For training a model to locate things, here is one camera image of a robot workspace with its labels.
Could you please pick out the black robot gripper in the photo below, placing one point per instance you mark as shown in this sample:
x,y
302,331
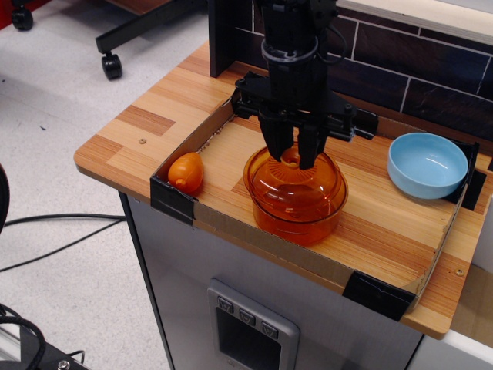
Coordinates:
x,y
295,95

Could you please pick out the orange transparent pot lid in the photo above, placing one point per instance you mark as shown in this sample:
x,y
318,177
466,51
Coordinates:
x,y
284,190

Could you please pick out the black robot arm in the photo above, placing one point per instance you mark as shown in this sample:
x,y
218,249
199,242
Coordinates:
x,y
296,29

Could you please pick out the orange transparent plastic pot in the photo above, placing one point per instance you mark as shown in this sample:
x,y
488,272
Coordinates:
x,y
303,234

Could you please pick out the orange toy carrot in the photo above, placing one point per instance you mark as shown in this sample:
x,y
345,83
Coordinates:
x,y
186,173

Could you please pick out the cardboard fence with black tape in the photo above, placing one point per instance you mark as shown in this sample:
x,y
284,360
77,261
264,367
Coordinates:
x,y
390,252

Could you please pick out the light blue bowl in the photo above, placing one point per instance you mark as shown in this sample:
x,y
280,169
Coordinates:
x,y
426,166

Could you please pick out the dark brick backsplash panel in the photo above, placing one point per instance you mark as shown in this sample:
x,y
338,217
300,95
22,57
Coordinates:
x,y
427,60

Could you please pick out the grey toy kitchen cabinet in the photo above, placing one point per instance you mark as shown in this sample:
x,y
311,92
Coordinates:
x,y
178,261

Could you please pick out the black chair base with caster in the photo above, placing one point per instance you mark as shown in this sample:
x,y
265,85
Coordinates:
x,y
149,14

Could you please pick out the grey oven control panel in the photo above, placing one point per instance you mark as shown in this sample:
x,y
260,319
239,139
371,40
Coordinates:
x,y
248,335

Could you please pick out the black caster wheel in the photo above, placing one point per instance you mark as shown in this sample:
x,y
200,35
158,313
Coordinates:
x,y
21,16

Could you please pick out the black equipment corner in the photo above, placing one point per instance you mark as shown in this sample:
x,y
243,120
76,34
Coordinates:
x,y
23,346

